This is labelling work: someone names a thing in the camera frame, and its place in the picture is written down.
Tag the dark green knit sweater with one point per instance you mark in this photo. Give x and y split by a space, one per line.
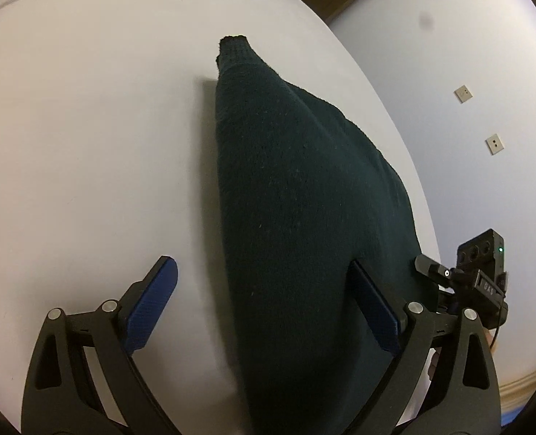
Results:
295 213

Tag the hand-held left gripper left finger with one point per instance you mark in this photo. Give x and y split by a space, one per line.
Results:
152 303

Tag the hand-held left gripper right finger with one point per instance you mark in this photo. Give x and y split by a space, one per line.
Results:
376 308

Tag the beige baseboard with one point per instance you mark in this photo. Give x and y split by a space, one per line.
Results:
521 387

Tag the beige wall socket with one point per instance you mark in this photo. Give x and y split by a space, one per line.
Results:
463 94
495 143

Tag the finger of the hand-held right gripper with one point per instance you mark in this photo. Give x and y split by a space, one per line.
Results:
428 266

